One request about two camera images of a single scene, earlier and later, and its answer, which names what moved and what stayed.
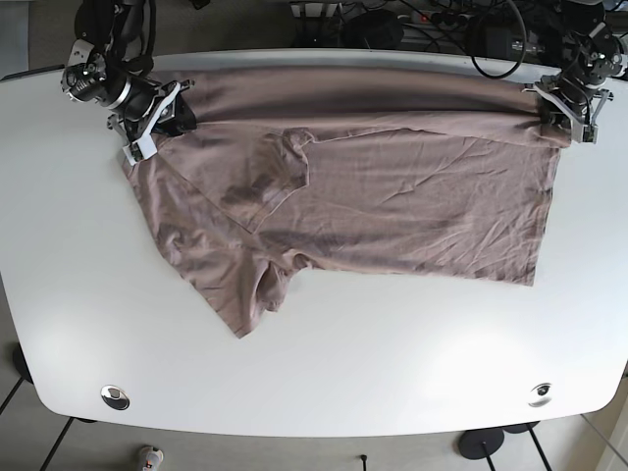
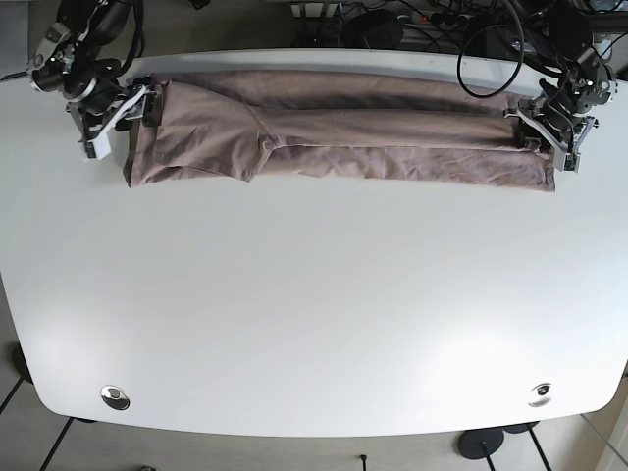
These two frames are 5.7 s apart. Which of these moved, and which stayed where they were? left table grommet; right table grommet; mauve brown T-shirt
Moved: mauve brown T-shirt
Stayed: right table grommet; left table grommet
